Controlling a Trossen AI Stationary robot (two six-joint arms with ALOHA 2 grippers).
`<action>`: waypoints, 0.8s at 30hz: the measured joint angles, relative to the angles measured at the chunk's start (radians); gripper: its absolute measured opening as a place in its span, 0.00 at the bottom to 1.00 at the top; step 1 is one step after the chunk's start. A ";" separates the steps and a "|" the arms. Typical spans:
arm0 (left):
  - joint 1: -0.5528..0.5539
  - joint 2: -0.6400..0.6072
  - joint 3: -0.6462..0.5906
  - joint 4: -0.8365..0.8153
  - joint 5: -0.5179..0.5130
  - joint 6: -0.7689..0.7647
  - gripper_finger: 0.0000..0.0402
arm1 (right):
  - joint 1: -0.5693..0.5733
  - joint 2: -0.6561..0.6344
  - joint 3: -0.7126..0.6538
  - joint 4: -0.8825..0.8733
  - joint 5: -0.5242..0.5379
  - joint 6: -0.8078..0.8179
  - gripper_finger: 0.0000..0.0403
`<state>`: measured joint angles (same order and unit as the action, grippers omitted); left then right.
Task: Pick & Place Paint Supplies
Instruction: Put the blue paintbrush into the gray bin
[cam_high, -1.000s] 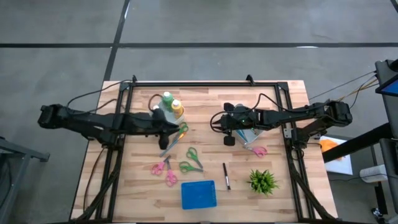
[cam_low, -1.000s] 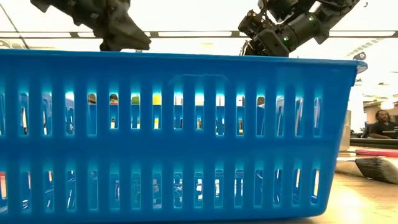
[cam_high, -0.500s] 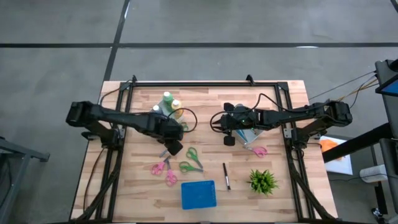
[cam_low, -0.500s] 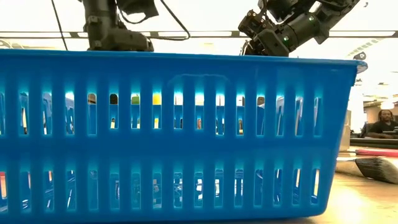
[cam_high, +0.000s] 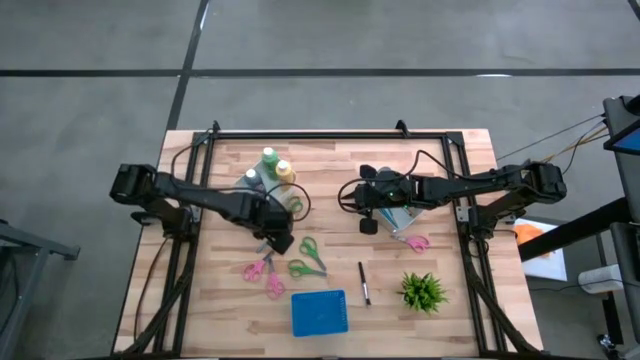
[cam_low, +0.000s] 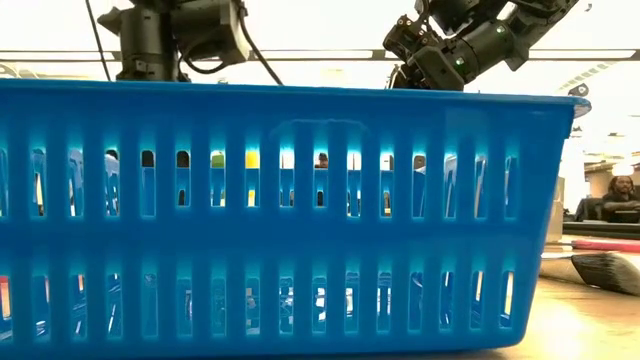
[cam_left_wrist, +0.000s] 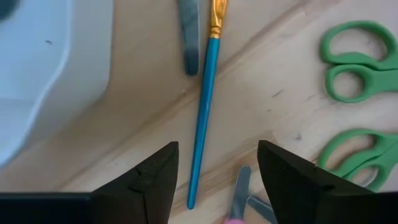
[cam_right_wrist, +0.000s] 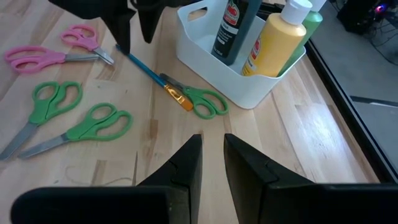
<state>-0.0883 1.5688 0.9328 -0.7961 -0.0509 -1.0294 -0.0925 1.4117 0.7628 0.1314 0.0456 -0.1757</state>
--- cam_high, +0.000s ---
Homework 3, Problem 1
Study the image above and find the blue screen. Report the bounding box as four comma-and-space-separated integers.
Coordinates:
603, 117, 640, 156

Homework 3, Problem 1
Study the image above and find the yellow paint bottle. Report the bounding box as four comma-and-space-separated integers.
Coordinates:
274, 158, 298, 186

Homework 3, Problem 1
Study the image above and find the blue slotted plastic basket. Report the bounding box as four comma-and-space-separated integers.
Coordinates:
290, 288, 350, 339

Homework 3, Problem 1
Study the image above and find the green paint bottle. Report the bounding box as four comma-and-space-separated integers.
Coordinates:
260, 145, 281, 175

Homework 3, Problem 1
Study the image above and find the black metal bar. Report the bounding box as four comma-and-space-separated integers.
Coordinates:
517, 196, 632, 263

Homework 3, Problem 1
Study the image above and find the white plastic caddy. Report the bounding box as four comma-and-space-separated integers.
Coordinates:
233, 152, 303, 201

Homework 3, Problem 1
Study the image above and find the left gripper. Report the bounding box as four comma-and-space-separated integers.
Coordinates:
227, 189, 297, 256

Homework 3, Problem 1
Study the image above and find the white sheet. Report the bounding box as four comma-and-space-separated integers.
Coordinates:
510, 216, 570, 283

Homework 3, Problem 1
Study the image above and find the grey metal stand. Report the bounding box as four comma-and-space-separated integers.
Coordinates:
0, 218, 82, 360

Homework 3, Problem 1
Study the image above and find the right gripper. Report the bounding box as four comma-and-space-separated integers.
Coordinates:
353, 163, 422, 237

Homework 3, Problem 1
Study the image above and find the white flat package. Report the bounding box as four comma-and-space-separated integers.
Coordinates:
375, 203, 427, 235

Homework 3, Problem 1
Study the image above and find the black equipment cart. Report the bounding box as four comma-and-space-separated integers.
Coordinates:
601, 93, 640, 311

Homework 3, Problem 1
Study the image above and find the small green artificial plant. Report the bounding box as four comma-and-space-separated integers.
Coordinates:
397, 270, 450, 316

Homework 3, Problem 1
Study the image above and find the orange object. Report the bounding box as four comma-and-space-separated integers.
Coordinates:
513, 223, 552, 260

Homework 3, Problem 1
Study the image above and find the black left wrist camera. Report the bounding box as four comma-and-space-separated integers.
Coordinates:
259, 207, 296, 237

